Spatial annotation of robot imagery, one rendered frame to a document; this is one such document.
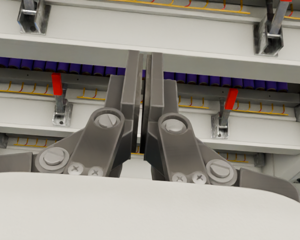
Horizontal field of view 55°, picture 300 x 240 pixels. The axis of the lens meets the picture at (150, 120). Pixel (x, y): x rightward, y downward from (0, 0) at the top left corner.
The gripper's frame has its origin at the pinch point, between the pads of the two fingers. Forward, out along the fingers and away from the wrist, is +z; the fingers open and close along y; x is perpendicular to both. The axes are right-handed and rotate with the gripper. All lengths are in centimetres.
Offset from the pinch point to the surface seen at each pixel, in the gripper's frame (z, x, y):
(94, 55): 20.1, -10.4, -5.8
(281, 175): 25, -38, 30
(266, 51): 20.0, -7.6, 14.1
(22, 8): 20.1, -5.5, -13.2
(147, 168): 30, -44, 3
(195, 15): 23.2, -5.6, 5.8
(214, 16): 23.3, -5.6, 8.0
